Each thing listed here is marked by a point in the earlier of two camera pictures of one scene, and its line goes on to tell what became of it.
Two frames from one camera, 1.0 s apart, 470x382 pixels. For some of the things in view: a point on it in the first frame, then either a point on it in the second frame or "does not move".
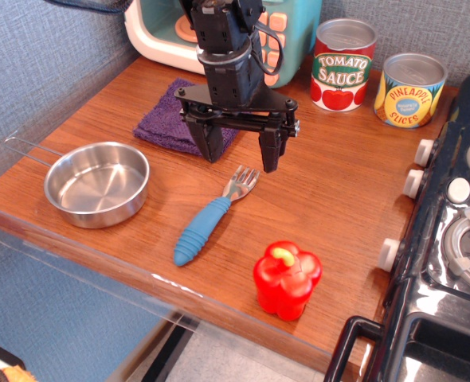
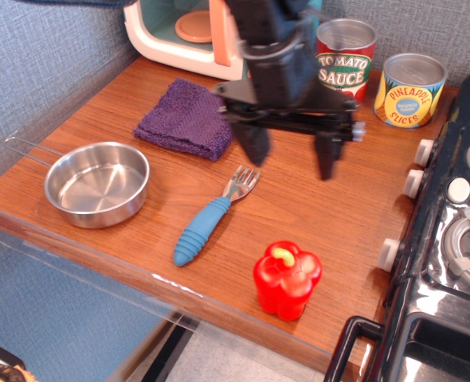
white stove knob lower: x=388 y=254 does not move
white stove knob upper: x=424 y=151 does not move
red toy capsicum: x=284 y=279 does not move
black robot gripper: x=237 y=94 -> x=283 y=92
